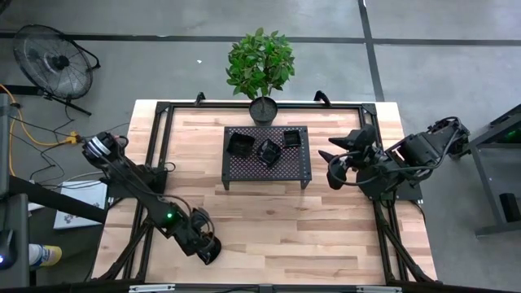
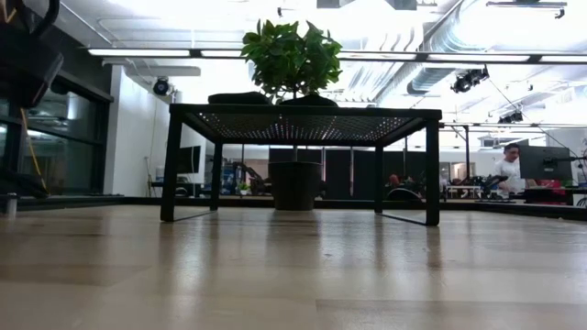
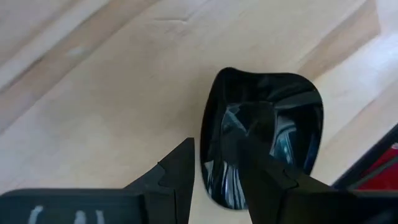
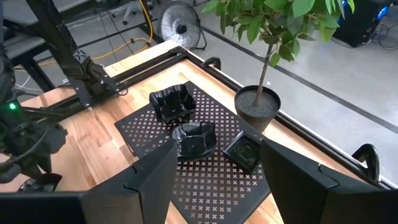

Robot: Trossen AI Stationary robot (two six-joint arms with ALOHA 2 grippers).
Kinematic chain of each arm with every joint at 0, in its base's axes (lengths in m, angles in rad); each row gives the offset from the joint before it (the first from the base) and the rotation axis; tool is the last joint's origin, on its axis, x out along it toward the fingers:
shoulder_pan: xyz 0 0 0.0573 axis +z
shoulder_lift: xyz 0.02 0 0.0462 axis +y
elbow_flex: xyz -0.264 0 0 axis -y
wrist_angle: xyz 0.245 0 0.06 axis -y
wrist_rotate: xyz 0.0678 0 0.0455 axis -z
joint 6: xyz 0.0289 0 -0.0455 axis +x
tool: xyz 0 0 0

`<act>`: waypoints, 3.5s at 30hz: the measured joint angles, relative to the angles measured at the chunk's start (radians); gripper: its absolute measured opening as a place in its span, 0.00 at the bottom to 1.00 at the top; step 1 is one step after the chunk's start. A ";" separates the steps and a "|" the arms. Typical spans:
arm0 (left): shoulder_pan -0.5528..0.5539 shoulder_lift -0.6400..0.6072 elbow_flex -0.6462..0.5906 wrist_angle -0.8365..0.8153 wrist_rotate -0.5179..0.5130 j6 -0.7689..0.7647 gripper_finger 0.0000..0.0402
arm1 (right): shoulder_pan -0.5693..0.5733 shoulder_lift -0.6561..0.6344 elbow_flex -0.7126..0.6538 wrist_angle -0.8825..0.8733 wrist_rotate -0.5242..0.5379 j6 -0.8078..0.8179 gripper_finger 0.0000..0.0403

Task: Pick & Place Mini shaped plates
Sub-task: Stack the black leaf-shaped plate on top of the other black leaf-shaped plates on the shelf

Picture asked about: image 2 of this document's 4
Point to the black wavy square mini plate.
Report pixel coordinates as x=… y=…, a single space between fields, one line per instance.
x=238 y=98

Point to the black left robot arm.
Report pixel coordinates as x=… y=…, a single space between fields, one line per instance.
x=27 y=69

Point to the black room divider panels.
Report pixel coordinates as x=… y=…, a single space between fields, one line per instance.
x=339 y=174

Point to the black perforated metal stand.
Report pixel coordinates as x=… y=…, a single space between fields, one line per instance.
x=302 y=111

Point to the small green potted plant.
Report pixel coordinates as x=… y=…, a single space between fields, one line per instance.
x=243 y=186

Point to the person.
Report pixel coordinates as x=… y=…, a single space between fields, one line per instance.
x=509 y=169
x=394 y=179

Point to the green potted plant black pot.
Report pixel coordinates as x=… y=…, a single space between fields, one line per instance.
x=293 y=59

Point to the dark ceiling panel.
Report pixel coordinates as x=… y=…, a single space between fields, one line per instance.
x=335 y=3
x=401 y=4

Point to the long ceiling light strip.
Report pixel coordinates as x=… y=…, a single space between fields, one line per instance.
x=137 y=52

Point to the black ceiling spotlight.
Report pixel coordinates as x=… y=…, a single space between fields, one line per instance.
x=468 y=80
x=511 y=117

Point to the black framed glass partition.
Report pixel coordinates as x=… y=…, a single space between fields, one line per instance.
x=69 y=137

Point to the black computer monitor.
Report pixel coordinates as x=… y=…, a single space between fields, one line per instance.
x=546 y=162

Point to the thin yellow rod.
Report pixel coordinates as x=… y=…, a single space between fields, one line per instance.
x=34 y=151

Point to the silver metal standoff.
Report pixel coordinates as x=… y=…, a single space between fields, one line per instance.
x=11 y=204

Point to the black wall screen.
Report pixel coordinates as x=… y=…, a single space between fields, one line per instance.
x=189 y=159

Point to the round black wall camera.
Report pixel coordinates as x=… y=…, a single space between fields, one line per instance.
x=161 y=87

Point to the silver ventilation duct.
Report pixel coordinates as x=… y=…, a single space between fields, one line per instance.
x=426 y=78

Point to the black gantry frame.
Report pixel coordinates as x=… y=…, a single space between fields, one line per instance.
x=466 y=151

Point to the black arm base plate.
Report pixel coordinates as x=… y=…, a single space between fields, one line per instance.
x=20 y=185

